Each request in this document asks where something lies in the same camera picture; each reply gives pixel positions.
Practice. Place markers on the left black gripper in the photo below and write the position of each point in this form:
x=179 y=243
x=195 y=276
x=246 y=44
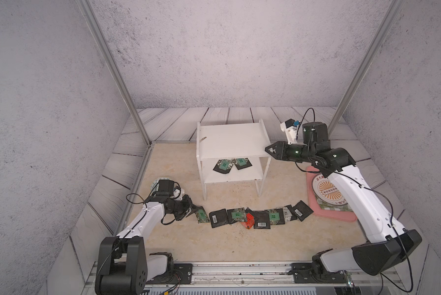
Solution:
x=188 y=204

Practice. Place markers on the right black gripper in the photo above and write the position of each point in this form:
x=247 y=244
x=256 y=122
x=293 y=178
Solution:
x=282 y=155

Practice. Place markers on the green tea bag top shelf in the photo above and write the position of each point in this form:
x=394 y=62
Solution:
x=236 y=215

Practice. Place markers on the small green tea bag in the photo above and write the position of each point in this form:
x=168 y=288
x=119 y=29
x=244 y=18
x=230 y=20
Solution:
x=242 y=163
x=276 y=216

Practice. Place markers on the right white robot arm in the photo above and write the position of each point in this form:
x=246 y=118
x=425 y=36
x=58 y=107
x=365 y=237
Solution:
x=388 y=241

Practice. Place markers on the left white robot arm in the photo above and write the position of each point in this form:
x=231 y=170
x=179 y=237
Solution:
x=123 y=266

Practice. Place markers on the white two-tier shelf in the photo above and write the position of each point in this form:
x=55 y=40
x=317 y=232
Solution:
x=233 y=141

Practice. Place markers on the yellow patterned bowl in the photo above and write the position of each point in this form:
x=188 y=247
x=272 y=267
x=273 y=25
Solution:
x=155 y=183

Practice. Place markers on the pink tray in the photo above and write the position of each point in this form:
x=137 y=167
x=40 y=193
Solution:
x=312 y=203

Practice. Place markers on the round patterned plate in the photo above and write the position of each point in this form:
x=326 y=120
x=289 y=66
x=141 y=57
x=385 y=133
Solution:
x=327 y=192

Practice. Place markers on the checkered cloth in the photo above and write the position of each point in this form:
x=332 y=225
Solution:
x=326 y=206

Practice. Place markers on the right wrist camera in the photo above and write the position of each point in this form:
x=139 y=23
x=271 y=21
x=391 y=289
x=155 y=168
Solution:
x=291 y=128

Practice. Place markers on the metal base rail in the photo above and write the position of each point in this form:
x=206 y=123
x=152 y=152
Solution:
x=273 y=278

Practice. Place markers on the right metal frame post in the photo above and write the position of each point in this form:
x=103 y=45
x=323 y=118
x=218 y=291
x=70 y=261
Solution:
x=372 y=50

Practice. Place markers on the metal frame post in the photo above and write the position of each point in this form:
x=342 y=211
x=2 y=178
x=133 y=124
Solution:
x=98 y=35
x=372 y=50

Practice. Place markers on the left metal frame post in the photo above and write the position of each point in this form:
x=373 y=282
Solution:
x=98 y=35

